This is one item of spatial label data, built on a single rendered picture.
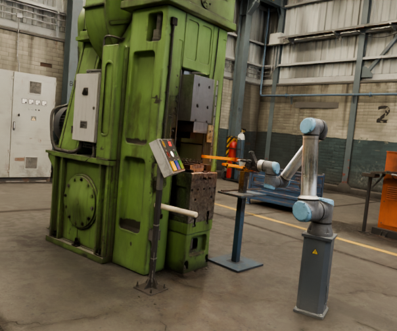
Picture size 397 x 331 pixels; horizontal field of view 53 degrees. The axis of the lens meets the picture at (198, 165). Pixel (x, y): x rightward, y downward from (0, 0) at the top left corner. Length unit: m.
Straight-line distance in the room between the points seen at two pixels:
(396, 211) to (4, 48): 7.57
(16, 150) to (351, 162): 8.09
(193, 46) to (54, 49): 5.88
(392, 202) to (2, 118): 6.77
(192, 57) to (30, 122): 5.20
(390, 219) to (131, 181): 4.13
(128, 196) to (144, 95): 0.92
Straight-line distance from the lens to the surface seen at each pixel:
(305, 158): 2.93
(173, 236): 3.67
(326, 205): 3.06
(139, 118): 3.60
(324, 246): 3.08
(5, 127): 8.26
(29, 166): 8.44
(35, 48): 9.17
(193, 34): 3.75
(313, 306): 3.22
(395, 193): 6.46
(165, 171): 2.92
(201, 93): 3.57
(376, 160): 11.02
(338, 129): 11.54
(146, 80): 3.60
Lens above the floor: 1.27
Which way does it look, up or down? 5 degrees down
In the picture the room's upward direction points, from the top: 5 degrees clockwise
